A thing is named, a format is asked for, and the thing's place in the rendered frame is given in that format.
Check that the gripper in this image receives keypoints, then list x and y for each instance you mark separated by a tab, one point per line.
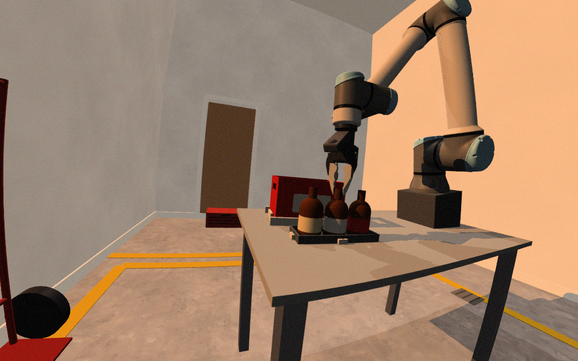
346	155

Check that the brown bottle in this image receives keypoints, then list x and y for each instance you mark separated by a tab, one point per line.
359	216
336	215
311	214

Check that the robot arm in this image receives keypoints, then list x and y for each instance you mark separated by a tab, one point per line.
464	146

